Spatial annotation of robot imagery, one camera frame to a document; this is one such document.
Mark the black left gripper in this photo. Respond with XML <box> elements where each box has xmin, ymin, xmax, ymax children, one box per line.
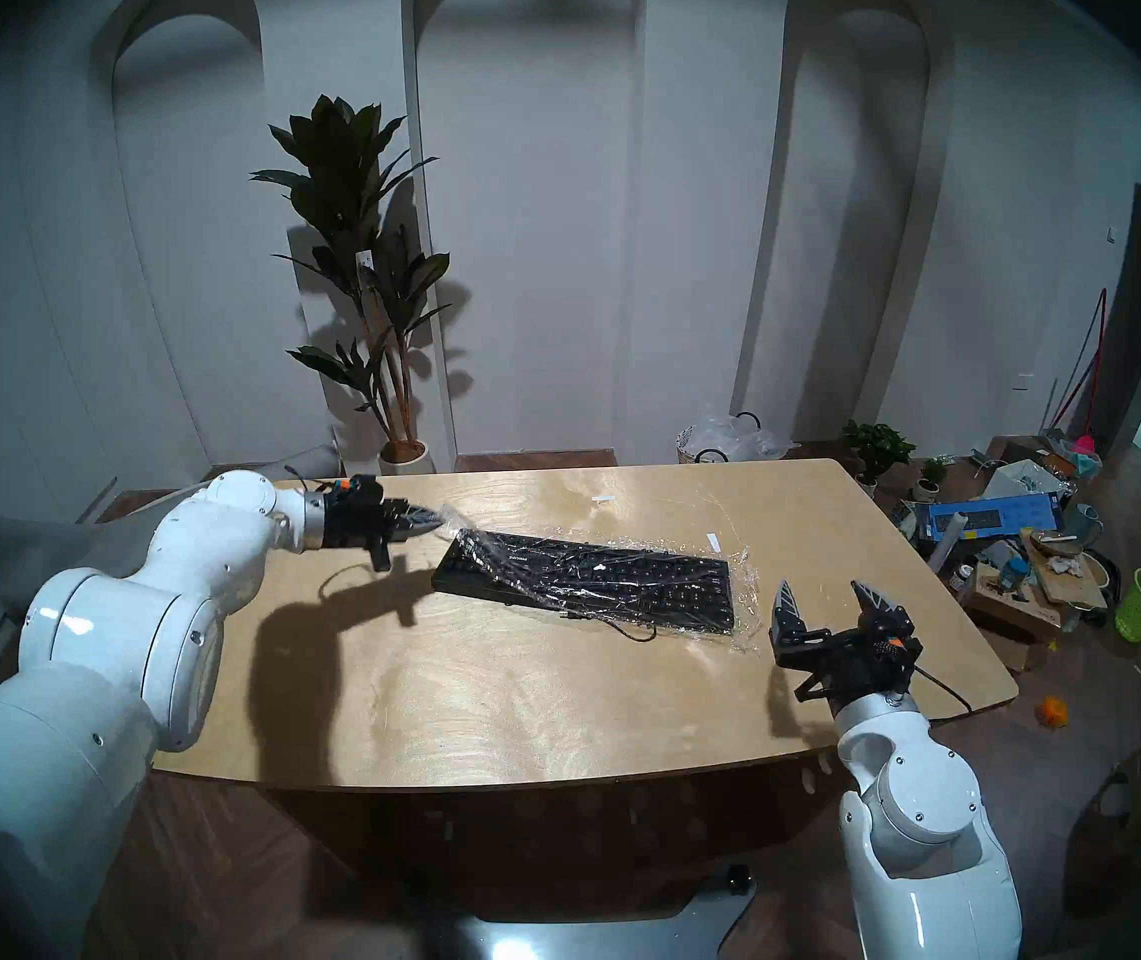
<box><xmin>320</xmin><ymin>476</ymin><xmax>444</xmax><ymax>552</ymax></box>

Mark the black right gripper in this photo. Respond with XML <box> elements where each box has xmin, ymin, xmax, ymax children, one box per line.
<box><xmin>770</xmin><ymin>580</ymin><xmax>924</xmax><ymax>710</ymax></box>

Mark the clear plastic wrapping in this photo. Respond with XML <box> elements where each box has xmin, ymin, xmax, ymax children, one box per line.
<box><xmin>435</xmin><ymin>503</ymin><xmax>763</xmax><ymax>654</ymax></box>

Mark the blue keyboard box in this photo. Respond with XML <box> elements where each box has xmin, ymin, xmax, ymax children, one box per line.
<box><xmin>915</xmin><ymin>493</ymin><xmax>1066</xmax><ymax>544</ymax></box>

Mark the black computer keyboard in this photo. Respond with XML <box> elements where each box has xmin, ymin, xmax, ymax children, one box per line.
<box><xmin>430</xmin><ymin>528</ymin><xmax>736</xmax><ymax>636</ymax></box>

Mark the small bushy potted plant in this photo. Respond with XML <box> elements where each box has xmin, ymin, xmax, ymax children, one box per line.
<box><xmin>840</xmin><ymin>420</ymin><xmax>916</xmax><ymax>497</ymax></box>

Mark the brown cardboard box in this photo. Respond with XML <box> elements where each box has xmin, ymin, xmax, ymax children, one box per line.
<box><xmin>960</xmin><ymin>568</ymin><xmax>1066</xmax><ymax>639</ymax></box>

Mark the basket with plastic bags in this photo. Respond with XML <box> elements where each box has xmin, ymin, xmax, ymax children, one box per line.
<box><xmin>675</xmin><ymin>411</ymin><xmax>793</xmax><ymax>466</ymax></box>

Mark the white box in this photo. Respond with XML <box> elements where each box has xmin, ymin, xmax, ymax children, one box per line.
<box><xmin>980</xmin><ymin>458</ymin><xmax>1071</xmax><ymax>501</ymax></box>

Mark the wooden board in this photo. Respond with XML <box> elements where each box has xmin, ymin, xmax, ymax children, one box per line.
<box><xmin>1020</xmin><ymin>533</ymin><xmax>1109</xmax><ymax>609</ymax></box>

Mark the tall dark green plant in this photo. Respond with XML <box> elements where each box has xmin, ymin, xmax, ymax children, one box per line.
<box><xmin>250</xmin><ymin>95</ymin><xmax>453</xmax><ymax>449</ymax></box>

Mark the dark door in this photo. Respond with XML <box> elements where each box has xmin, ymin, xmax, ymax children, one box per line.
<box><xmin>1095</xmin><ymin>183</ymin><xmax>1141</xmax><ymax>449</ymax></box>

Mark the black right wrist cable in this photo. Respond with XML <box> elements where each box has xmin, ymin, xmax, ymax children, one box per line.
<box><xmin>910</xmin><ymin>666</ymin><xmax>973</xmax><ymax>721</ymax></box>

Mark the black keyboard cable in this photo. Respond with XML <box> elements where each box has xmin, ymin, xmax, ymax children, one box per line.
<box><xmin>565</xmin><ymin>608</ymin><xmax>659</xmax><ymax>644</ymax></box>

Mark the red handled broom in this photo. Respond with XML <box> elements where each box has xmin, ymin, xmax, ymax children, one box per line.
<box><xmin>1048</xmin><ymin>288</ymin><xmax>1111</xmax><ymax>459</ymax></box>

